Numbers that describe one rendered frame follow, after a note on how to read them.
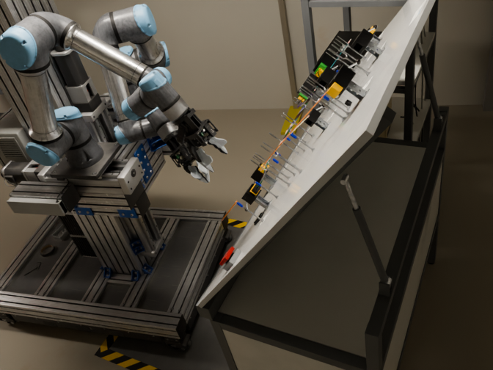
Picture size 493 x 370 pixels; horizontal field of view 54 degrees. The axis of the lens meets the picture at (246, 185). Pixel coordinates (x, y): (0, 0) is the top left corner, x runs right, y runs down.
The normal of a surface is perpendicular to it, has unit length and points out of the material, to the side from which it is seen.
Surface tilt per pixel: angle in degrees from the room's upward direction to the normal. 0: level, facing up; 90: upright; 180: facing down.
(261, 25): 90
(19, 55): 83
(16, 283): 0
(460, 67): 90
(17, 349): 0
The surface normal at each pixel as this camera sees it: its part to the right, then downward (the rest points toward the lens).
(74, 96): -0.26, 0.65
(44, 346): -0.18, -0.75
